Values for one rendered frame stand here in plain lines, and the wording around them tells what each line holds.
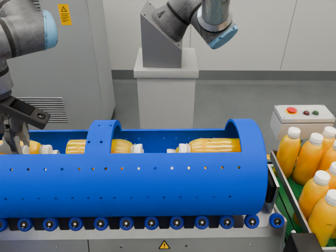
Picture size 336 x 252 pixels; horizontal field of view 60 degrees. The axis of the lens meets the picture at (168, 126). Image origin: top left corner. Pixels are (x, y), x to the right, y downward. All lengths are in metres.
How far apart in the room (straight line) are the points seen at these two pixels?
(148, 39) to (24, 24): 0.77
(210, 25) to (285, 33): 2.58
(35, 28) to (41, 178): 0.36
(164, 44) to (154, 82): 0.20
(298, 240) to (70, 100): 2.16
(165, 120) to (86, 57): 1.04
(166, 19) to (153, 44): 0.13
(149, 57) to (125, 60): 2.29
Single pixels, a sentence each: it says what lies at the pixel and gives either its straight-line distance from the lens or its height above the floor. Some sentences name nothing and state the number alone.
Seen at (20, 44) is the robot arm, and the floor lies 1.47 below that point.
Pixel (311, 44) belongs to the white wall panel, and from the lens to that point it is 4.00.
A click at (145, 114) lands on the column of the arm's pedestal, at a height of 0.84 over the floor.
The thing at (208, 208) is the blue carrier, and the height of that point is 1.07.
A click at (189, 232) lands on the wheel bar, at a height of 0.93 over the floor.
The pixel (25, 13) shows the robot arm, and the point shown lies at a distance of 0.80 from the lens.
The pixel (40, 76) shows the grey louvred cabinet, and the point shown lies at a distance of 2.62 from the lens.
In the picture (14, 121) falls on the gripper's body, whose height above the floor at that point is 1.28.
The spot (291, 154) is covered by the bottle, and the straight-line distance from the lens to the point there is 1.12.
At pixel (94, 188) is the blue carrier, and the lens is 0.78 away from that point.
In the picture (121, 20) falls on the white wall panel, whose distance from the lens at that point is 3.59.
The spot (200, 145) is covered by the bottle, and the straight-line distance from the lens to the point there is 0.82.
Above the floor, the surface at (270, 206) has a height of 0.96.
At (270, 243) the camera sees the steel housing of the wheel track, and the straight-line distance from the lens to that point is 1.02.
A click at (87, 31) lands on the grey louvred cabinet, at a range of 2.34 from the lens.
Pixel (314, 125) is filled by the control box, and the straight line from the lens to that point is 1.23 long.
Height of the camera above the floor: 1.70
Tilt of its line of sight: 35 degrees down
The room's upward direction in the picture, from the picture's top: straight up
